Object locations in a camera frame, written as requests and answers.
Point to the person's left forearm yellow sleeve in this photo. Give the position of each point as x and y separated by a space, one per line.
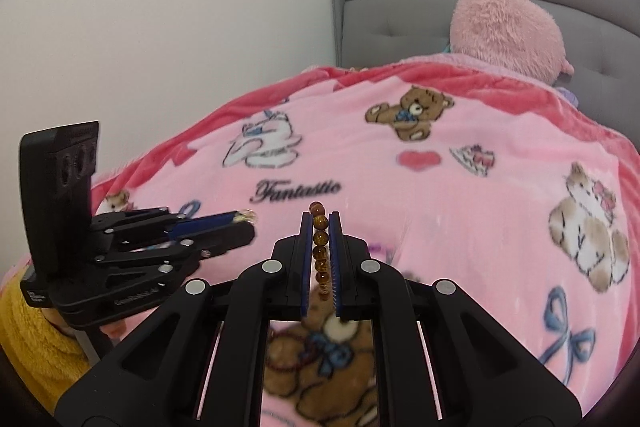
35 352

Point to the pale gold jewelry piece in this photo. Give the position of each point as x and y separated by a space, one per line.
248 216

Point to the lilac cloth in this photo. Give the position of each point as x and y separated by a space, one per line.
568 96

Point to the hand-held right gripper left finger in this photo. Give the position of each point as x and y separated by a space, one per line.
303 257

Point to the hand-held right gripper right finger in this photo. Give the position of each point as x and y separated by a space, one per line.
338 257

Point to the person's left hand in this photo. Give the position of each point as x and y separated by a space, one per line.
112 332

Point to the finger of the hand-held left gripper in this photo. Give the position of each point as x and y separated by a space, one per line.
210 223
220 241

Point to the grey upholstered headboard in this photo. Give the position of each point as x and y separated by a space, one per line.
390 17

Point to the pink plush pillow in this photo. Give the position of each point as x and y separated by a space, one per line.
505 32

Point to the pink printed blanket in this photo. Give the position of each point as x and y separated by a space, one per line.
450 217

